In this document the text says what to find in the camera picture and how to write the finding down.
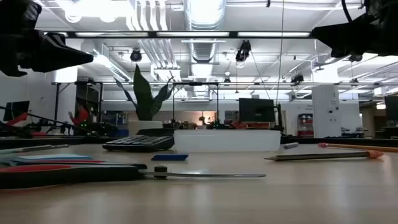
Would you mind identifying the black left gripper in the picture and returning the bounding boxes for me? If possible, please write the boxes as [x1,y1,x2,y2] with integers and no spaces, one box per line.
[0,28,95,78]

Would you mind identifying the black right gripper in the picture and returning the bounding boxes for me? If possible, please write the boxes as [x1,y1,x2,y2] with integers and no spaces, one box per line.
[311,12,398,58]

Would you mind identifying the light green pen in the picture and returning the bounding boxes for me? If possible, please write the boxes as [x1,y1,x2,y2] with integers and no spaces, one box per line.
[0,144,70,155]

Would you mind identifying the blue sticky note pad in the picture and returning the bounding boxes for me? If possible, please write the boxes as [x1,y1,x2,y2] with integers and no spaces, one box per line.
[0,154,94,166]

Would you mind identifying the orange pencil with red eraser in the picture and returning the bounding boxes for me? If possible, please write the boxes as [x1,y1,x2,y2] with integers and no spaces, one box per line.
[317,142,398,154]

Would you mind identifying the red-tipped pen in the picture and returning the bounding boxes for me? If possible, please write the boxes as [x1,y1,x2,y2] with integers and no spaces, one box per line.
[263,150,385,162]

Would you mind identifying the blue eraser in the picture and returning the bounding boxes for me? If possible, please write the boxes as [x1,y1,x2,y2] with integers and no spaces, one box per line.
[150,153,190,162]

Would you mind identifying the black computer monitor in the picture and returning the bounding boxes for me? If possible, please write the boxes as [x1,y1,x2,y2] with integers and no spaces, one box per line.
[2,100,30,123]
[238,97,276,123]

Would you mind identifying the white pillar with devices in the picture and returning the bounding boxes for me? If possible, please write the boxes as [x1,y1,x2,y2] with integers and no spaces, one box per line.
[312,85,342,139]

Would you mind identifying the red and white cabinet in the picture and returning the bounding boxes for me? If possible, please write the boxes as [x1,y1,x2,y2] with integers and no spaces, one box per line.
[297,113,315,138]

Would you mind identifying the snake plant in white pot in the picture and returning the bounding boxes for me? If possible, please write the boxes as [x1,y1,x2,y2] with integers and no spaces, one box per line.
[113,63,175,137]

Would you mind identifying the black desk calculator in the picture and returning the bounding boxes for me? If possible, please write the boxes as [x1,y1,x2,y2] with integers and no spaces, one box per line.
[102,134,175,153]

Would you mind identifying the red and black scissors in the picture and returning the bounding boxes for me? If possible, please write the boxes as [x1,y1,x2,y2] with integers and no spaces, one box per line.
[0,159,267,190]

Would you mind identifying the long ceiling light fixture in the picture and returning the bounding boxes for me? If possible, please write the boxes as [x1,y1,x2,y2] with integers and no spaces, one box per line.
[43,30,315,40]

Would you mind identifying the clear plastic pencil case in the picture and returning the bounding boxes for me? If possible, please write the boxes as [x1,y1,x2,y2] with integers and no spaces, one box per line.
[173,129,282,153]

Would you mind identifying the black metal table frame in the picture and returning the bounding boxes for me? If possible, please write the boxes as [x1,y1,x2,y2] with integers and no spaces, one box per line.
[0,135,398,147]

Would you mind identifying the black gantry frame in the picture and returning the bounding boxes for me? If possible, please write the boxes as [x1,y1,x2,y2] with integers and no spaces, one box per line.
[172,81,220,129]

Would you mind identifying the silver ventilation duct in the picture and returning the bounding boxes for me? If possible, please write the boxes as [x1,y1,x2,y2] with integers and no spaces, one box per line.
[184,0,227,63]

